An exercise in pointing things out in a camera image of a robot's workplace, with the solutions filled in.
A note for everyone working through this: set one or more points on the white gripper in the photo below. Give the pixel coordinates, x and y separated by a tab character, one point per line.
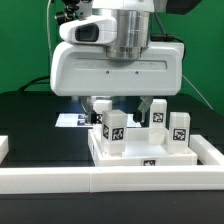
85	71

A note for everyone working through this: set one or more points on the white square table top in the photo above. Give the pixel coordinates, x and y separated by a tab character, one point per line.
139	152

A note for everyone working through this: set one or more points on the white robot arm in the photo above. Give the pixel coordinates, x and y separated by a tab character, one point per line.
108	50

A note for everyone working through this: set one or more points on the white fiducial marker sheet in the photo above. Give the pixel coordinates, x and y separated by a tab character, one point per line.
77	120

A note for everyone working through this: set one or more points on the white U-shaped workspace fence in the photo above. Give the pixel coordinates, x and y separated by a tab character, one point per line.
208	175

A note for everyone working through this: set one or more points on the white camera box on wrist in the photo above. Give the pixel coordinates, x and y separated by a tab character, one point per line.
97	30

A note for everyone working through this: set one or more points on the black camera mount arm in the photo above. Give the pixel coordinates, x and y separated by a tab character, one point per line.
74	9

